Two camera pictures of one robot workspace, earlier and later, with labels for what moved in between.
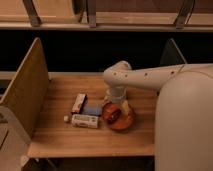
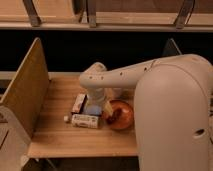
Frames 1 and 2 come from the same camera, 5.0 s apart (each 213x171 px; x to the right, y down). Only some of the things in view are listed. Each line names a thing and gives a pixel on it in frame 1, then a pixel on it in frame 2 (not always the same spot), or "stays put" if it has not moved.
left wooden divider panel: [27, 90] stays put
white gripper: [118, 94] to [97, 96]
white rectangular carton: [84, 120] stays put
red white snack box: [79, 103] stays put
